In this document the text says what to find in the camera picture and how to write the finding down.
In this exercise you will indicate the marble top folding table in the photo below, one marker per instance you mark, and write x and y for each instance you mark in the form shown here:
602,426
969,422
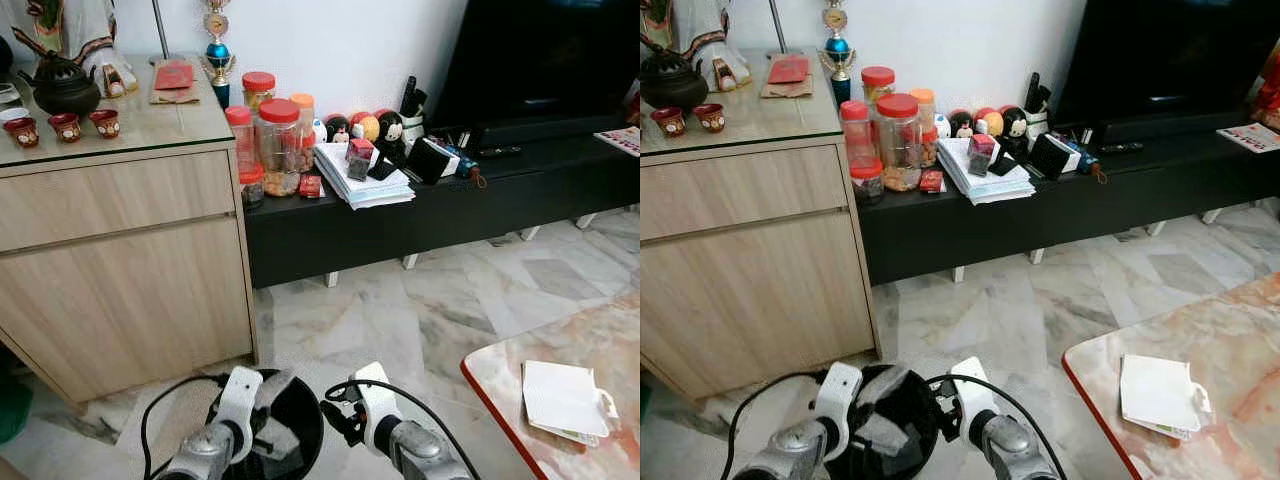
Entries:
580,340
1230,330

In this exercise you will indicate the small round black doll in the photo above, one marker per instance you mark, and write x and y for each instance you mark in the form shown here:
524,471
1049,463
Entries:
337,128
961,123

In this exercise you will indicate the black flat television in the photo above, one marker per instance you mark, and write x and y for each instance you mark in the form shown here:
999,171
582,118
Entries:
1170,55
550,60

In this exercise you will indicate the black remote control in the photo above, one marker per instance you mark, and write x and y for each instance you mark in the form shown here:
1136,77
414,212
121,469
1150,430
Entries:
1121,148
500,151

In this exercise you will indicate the white paper bag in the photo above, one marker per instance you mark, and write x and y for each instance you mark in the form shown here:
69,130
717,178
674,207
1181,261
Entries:
1160,393
563,400

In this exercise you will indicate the orange lid plastic jar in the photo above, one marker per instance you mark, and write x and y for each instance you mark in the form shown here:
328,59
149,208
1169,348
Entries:
927,110
306,115

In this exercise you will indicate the white red printed pamphlet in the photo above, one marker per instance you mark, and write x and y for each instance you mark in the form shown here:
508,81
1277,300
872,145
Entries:
622,140
1250,137

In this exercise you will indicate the green plastic object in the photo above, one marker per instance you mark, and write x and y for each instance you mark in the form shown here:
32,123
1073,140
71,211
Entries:
12,410

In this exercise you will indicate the large round black doll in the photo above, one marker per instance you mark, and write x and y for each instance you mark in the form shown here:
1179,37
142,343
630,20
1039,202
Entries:
391,128
1014,123

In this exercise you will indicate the thin metal rod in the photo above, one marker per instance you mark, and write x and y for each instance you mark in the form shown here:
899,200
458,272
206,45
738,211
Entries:
160,30
779,25

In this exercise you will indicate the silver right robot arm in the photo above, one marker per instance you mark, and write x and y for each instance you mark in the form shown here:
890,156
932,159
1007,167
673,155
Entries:
430,455
1020,450

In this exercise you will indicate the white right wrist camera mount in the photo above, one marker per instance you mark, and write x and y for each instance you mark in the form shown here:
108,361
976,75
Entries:
975,400
378,405

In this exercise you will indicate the large red lid snack jar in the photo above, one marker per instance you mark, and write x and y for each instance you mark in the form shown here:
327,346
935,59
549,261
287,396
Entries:
899,140
280,145

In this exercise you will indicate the silver blue trophy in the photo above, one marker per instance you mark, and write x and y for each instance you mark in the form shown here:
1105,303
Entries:
217,55
836,50

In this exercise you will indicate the small white cup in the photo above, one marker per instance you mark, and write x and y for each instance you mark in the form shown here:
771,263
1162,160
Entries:
12,114

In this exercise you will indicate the black low TV console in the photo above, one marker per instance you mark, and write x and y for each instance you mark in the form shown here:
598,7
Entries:
1120,205
480,210

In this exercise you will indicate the short wide red lid jar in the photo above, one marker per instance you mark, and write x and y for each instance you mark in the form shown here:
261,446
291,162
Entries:
258,88
878,82

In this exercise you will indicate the slim tall red lid jar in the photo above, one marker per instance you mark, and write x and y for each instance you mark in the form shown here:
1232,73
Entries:
238,135
855,130

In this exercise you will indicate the red robed figurine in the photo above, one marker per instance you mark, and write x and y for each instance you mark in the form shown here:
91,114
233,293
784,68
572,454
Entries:
1272,90

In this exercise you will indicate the tiny red lid jar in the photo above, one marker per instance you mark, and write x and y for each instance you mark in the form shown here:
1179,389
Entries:
252,185
867,182

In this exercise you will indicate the white robed statue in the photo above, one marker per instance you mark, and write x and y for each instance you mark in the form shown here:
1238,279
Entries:
85,35
700,30

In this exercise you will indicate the stack of white papers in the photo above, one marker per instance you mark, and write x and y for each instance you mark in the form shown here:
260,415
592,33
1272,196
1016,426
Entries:
375,190
1000,185

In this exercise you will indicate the black plastic bucket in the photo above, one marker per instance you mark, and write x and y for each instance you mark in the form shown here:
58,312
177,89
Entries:
310,420
925,450

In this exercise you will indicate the small red tea cup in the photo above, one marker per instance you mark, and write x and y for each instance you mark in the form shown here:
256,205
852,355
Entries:
21,132
65,127
709,117
104,123
670,121

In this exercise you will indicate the small red topped clear box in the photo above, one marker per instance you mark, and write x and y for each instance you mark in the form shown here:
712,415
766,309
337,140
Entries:
360,158
982,153

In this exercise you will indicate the dark brown teapot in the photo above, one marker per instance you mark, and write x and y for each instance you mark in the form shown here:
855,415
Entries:
62,88
675,82

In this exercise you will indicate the light wooden cabinet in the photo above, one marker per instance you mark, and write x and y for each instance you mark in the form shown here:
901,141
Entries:
120,290
750,280

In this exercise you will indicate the round red yellow doll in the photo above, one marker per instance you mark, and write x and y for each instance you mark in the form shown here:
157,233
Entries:
365,126
989,121

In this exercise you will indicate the red envelope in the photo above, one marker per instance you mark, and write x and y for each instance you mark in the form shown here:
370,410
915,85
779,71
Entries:
174,76
789,70

